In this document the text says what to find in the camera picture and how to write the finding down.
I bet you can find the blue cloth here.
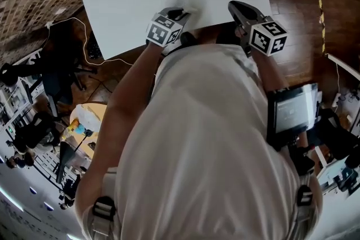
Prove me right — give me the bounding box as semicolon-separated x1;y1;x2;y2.
76;124;93;137

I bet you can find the person's left shoe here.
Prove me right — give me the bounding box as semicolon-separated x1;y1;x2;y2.
179;31;198;47

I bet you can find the black chest monitor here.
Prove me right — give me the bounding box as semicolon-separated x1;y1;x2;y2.
265;83;320;152

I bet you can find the person's right shoe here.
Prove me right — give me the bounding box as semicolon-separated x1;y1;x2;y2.
215;24;242;46

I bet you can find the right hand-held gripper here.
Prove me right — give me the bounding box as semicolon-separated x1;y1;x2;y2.
227;0;289;58

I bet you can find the black garbage bag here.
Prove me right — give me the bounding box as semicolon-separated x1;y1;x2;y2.
87;33;104;60

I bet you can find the white partition desk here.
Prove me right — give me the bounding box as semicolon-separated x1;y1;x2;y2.
327;52;360;82

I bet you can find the black office chair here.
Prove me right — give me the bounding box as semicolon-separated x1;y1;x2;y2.
0;49;98;119

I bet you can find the person's left forearm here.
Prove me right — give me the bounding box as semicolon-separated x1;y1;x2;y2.
105;43;165;119

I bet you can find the yellow bottle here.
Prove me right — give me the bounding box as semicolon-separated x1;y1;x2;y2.
66;119;81;134

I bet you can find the right strap buckle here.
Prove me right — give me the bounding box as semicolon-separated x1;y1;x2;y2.
296;184;314;207

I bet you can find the round wooden table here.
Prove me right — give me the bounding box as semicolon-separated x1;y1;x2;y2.
69;102;109;161

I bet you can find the white floor cable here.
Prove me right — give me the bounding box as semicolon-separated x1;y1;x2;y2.
44;16;136;67

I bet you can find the yellow black hazard tape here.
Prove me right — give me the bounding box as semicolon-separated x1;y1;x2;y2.
314;0;327;54

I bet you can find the strap buckle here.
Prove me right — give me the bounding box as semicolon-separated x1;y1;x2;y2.
296;184;314;207
92;196;118;220

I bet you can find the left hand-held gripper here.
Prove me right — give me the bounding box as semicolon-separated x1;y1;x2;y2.
145;7;199;48

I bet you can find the person's right forearm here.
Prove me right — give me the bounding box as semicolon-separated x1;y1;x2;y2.
250;52;290;93

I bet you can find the crumpled white plastic bag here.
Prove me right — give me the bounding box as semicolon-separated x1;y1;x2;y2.
74;103;102;133

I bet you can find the person's shoe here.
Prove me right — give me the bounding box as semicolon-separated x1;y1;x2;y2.
215;24;242;46
179;31;198;47

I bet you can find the left strap buckle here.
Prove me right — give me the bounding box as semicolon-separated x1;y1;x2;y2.
92;196;118;220

